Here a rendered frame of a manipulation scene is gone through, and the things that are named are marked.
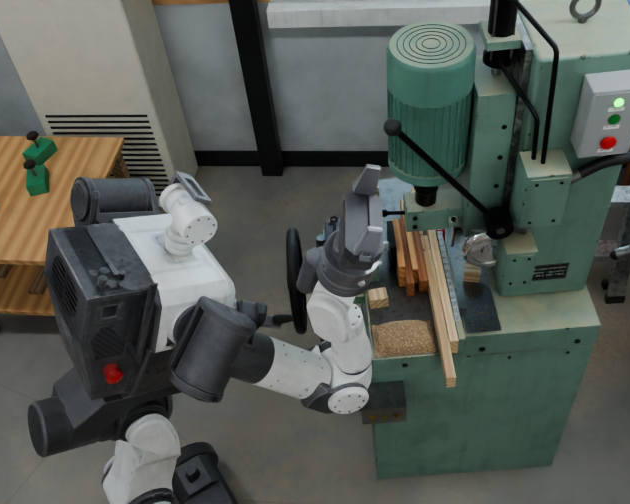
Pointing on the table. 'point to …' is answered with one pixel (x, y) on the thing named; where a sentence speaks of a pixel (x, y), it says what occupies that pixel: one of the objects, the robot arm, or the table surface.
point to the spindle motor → (430, 99)
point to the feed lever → (497, 227)
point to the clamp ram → (391, 246)
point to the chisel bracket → (427, 216)
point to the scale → (449, 276)
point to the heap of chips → (403, 338)
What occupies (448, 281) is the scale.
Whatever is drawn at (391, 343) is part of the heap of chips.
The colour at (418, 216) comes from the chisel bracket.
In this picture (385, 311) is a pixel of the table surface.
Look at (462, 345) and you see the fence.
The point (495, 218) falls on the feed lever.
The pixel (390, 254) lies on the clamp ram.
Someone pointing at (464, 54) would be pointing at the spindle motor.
